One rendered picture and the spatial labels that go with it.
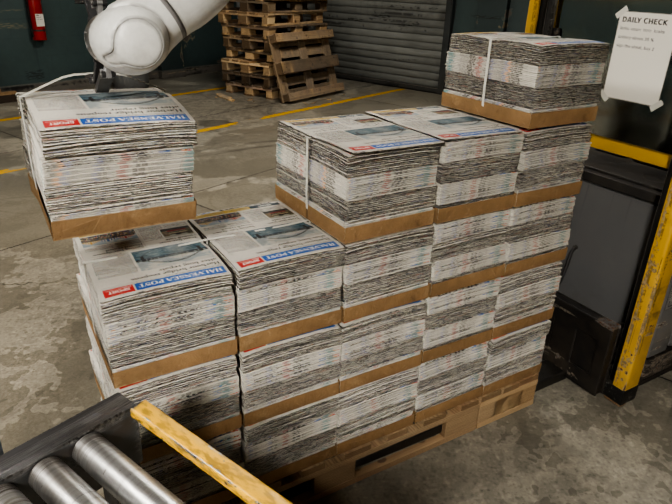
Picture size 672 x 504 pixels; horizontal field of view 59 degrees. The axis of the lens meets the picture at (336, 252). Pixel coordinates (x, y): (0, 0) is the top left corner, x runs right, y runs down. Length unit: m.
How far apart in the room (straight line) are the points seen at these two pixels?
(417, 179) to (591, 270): 1.20
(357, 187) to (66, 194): 0.64
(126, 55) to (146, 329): 0.61
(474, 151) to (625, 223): 0.96
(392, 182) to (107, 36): 0.78
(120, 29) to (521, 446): 1.80
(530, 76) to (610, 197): 0.85
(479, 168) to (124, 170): 0.93
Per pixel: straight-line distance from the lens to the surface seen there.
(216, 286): 1.34
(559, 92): 1.82
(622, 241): 2.46
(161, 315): 1.33
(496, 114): 1.84
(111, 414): 1.02
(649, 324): 2.34
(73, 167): 1.21
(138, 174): 1.24
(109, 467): 0.94
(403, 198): 1.52
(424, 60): 8.77
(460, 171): 1.62
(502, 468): 2.12
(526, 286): 2.01
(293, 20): 8.03
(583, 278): 2.60
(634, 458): 2.33
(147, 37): 0.97
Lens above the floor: 1.43
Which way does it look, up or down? 25 degrees down
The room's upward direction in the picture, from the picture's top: 2 degrees clockwise
